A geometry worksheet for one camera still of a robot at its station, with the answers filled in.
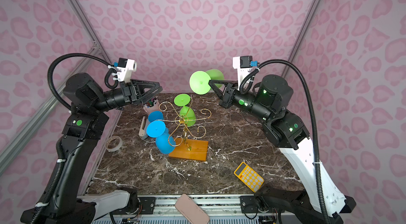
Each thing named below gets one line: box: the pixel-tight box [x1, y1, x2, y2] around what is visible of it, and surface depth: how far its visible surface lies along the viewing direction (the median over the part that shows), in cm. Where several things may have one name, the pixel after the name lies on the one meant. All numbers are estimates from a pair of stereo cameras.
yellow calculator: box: [233, 161, 265, 193], surface depth 82 cm
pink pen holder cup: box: [143, 101, 162, 115], surface depth 100 cm
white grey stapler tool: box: [138, 116, 149, 139], surface depth 98 cm
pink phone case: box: [174, 193, 210, 224], surface depth 71 cm
